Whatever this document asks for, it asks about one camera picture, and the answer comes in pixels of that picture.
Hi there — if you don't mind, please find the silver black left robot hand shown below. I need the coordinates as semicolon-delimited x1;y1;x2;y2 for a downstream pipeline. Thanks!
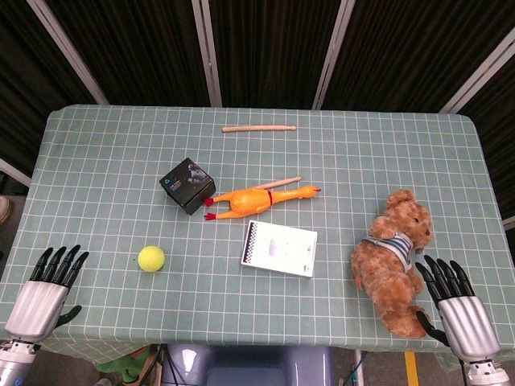
4;244;90;343

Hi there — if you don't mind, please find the white flat product box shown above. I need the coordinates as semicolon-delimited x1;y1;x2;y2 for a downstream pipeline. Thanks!
240;220;319;279

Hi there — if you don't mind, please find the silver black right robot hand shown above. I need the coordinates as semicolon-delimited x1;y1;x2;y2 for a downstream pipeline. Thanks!
414;255;502;363

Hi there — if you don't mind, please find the black cardboard box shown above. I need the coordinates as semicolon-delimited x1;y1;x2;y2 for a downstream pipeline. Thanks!
159;157;216;216

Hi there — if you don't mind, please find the yellow tennis ball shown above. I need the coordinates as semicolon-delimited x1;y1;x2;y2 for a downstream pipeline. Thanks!
138;245;167;273

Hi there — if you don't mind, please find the green checkered tablecloth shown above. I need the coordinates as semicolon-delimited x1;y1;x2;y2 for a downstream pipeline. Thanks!
0;104;515;366

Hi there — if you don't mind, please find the wooden drumstick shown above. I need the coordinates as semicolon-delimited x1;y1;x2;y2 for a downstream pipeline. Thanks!
253;175;303;191
221;125;298;133

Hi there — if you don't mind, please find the green plush toy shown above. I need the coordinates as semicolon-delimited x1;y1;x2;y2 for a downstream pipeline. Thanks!
96;345;162;383

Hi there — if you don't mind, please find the white table leg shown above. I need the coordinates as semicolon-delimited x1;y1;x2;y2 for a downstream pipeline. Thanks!
353;349;365;386

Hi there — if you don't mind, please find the brown teddy bear striped shirt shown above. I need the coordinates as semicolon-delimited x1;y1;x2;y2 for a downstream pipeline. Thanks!
350;188;434;339

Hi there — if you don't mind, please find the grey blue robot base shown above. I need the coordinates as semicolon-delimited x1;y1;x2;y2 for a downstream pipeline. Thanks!
163;344;336;386

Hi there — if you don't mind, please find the yellow floor tape strip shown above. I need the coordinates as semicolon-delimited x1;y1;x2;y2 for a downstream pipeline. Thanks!
404;351;420;386

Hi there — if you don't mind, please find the orange rubber chicken toy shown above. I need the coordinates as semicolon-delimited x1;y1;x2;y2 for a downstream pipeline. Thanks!
203;184;323;222

